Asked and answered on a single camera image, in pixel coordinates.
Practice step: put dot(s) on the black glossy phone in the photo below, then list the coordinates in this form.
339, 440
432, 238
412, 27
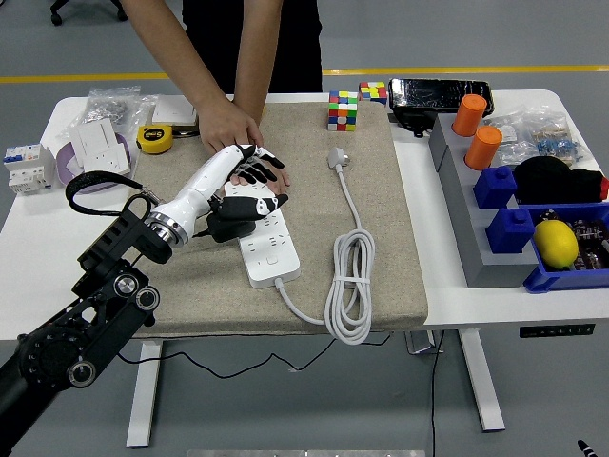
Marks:
440, 95

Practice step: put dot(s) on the person's left forearm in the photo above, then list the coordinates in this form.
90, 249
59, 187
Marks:
259, 47

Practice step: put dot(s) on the person's left hand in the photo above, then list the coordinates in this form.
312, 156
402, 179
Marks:
281, 183

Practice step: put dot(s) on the small colourful puzzle cube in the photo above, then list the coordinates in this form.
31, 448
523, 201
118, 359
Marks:
372, 93

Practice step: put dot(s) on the clear bag of small parts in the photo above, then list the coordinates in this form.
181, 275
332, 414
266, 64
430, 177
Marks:
511, 143

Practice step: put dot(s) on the blue plastic bin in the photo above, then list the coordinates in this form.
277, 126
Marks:
547, 281

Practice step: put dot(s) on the purple plate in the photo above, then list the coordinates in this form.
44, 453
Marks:
64, 164

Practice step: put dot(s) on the yellow tape measure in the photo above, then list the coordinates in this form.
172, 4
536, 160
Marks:
154, 140

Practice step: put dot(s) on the orange cylinder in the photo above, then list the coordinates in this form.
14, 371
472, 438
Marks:
468, 114
483, 147

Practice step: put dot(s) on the plastic bag of clips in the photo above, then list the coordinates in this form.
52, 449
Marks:
561, 140

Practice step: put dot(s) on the black office chair base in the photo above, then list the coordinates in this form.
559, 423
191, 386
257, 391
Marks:
90, 7

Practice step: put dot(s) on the black table control panel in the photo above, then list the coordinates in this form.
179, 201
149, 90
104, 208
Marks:
556, 331

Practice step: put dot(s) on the dark shiny metal piece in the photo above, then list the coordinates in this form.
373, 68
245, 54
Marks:
185, 132

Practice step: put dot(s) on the blue square block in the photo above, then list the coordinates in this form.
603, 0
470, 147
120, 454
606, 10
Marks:
495, 188
509, 231

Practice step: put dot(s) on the white table leg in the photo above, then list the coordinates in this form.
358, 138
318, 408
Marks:
483, 381
145, 390

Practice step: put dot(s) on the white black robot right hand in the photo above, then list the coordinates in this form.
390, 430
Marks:
585, 449

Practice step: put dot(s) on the white wall socket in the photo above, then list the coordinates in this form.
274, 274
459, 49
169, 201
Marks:
109, 162

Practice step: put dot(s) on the plastic bag of metal parts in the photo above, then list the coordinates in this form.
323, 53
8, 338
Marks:
111, 112

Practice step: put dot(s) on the person's right forearm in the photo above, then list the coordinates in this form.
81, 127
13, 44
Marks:
176, 52

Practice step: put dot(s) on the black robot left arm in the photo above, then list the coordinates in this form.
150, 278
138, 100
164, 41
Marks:
52, 352

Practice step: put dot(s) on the white circuit breaker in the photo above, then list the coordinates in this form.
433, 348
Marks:
26, 169

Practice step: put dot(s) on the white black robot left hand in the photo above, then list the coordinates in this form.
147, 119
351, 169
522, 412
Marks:
204, 183

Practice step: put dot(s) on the white socket back panel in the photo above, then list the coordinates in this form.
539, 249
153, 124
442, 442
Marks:
92, 138

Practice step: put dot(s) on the yellow lemon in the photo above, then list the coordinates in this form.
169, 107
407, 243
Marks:
555, 245

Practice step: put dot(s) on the large colourful puzzle cube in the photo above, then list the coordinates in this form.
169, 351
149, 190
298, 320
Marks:
342, 112

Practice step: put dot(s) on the grey-brown mat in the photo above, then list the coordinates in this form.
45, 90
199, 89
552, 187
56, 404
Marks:
309, 214

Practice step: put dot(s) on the black plug adapter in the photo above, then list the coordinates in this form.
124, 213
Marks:
233, 229

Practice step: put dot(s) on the person's right hand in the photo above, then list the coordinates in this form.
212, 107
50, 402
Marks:
228, 126

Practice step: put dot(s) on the grey stepped block base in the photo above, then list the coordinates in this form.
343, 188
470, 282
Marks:
476, 257

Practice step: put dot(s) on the white flat switch plate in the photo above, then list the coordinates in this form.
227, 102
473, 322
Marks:
173, 113

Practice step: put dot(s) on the black cloth with red patch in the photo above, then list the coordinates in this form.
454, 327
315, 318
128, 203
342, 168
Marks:
547, 178

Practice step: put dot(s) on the white power strip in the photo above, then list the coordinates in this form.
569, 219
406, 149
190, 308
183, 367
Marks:
271, 262

